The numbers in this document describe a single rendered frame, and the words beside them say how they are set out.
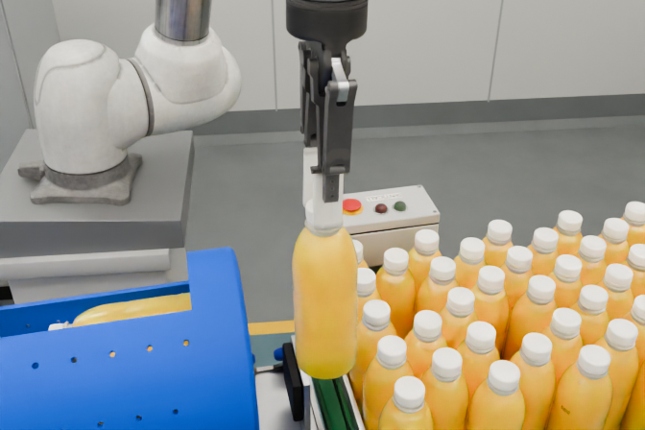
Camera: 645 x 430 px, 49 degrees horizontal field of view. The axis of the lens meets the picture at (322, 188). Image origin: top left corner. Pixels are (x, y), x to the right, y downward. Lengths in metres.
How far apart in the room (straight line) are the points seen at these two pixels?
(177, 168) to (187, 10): 0.35
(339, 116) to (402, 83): 3.14
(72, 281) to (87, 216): 0.14
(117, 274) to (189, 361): 0.56
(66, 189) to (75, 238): 0.10
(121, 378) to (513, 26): 3.21
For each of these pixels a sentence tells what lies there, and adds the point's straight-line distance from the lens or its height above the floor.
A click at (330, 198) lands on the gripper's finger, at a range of 0.70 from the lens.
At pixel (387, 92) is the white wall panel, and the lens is 3.78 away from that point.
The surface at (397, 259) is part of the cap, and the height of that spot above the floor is 1.12.
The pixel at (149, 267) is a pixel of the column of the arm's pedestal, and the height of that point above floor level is 0.97.
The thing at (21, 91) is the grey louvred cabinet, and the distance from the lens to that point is 2.41.
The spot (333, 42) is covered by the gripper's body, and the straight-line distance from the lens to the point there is 0.63.
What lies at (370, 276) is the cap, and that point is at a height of 1.12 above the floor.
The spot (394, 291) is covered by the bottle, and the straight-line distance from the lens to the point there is 1.13.
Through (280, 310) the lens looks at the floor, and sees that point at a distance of 2.68.
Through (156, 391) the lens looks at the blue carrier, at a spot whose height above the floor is 1.17.
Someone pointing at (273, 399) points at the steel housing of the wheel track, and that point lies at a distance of 1.16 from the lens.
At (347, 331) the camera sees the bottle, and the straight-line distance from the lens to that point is 0.81.
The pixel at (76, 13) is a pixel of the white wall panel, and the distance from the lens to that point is 3.64.
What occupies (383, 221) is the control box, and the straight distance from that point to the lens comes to 1.23.
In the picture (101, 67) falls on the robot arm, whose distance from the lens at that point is 1.31.
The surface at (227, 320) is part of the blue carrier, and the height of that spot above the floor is 1.21.
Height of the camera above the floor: 1.81
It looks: 33 degrees down
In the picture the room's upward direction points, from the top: straight up
